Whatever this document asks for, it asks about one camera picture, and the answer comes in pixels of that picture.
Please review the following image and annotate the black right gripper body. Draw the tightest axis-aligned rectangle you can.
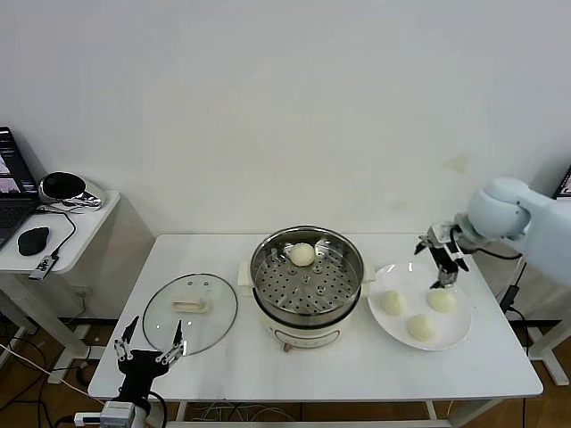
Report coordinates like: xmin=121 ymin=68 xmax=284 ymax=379
xmin=430 ymin=243 xmax=460 ymax=274

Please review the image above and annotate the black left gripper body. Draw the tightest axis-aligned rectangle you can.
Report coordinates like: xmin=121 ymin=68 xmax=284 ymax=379
xmin=118 ymin=350 xmax=169 ymax=400

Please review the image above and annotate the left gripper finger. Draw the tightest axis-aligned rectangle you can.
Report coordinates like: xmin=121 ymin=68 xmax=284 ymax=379
xmin=154 ymin=317 xmax=186 ymax=365
xmin=113 ymin=316 xmax=140 ymax=363

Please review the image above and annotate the white steamed baozi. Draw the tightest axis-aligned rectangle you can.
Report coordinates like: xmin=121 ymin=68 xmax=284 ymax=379
xmin=407 ymin=314 xmax=437 ymax=342
xmin=379 ymin=290 xmax=409 ymax=317
xmin=289 ymin=243 xmax=316 ymax=268
xmin=427 ymin=288 xmax=458 ymax=315

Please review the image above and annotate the round glass pot lid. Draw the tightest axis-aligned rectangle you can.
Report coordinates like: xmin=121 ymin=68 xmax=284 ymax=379
xmin=142 ymin=272 xmax=239 ymax=357

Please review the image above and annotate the perforated steel steamer basket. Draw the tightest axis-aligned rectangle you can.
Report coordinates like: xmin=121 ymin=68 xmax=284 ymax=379
xmin=249 ymin=226 xmax=365 ymax=329

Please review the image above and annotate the white round plate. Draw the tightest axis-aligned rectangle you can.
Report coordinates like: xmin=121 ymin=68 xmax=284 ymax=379
xmin=368 ymin=262 xmax=473 ymax=352

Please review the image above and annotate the black power adapter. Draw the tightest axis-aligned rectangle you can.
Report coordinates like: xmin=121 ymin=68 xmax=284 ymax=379
xmin=500 ymin=285 xmax=521 ymax=313

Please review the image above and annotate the grey usb hub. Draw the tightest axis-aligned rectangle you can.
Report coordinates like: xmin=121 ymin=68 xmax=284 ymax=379
xmin=29 ymin=254 xmax=62 ymax=281

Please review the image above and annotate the white electric cooker base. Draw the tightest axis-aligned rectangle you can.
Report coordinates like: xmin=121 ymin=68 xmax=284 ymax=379
xmin=238 ymin=260 xmax=378 ymax=356

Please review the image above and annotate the black open laptop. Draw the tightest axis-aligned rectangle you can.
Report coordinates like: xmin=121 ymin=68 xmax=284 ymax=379
xmin=0 ymin=126 xmax=41 ymax=251
xmin=552 ymin=164 xmax=571 ymax=201

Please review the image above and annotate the black computer mouse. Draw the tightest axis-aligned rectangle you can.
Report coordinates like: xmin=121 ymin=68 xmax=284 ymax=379
xmin=17 ymin=226 xmax=51 ymax=257

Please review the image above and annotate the chrome and black headset device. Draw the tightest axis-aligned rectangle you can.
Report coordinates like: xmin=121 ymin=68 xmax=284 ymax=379
xmin=37 ymin=170 xmax=108 ymax=210

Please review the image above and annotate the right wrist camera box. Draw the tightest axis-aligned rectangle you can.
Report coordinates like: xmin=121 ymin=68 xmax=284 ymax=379
xmin=426 ymin=224 xmax=452 ymax=245

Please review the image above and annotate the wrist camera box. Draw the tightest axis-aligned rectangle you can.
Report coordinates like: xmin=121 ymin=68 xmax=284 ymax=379
xmin=99 ymin=399 xmax=136 ymax=428
xmin=426 ymin=224 xmax=452 ymax=245

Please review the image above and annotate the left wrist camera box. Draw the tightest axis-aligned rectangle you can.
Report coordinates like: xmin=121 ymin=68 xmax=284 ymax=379
xmin=99 ymin=399 xmax=136 ymax=428

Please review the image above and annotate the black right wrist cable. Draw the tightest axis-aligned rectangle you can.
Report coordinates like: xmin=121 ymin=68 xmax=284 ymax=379
xmin=476 ymin=247 xmax=524 ymax=260

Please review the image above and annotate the grey laptop charger cable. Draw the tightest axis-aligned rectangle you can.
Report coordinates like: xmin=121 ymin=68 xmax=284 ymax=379
xmin=511 ymin=261 xmax=528 ymax=291

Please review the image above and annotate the white floor cable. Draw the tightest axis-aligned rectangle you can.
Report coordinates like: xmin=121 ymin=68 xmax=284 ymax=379
xmin=0 ymin=342 xmax=108 ymax=409

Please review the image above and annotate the white cable tangle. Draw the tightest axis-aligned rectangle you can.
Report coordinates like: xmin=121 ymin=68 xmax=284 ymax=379
xmin=191 ymin=400 xmax=295 ymax=423

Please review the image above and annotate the black usb hub cable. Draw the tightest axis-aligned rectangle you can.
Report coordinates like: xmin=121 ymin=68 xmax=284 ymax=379
xmin=29 ymin=205 xmax=78 ymax=260

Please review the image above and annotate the white table frame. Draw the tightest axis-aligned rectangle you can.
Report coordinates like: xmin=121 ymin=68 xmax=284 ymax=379
xmin=176 ymin=399 xmax=508 ymax=423

